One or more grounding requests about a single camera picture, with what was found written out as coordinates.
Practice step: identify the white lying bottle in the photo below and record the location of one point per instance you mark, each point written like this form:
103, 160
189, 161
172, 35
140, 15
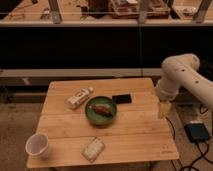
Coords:
80, 97

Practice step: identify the long wooden shelf bench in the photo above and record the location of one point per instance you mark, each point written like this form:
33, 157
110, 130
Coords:
106, 13

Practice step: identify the black smartphone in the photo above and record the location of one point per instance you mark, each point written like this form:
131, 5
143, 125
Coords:
121, 99

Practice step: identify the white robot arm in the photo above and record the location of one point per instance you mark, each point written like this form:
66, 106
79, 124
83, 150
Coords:
182, 71

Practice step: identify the clear packaged snack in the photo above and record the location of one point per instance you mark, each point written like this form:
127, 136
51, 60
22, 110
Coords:
92, 150

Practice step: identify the brown food in bowl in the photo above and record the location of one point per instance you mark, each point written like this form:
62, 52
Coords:
102, 109

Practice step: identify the white paper cup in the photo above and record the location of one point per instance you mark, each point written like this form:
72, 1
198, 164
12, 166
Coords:
37, 146

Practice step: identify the wooden table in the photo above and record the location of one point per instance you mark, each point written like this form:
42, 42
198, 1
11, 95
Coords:
136, 135

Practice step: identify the black power box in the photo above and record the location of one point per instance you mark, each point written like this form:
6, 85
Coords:
197, 132

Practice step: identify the green bowl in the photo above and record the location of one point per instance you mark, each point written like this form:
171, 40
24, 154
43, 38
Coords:
97, 119

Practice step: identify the yellowish gripper end piece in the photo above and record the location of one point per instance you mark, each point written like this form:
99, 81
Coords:
164, 108

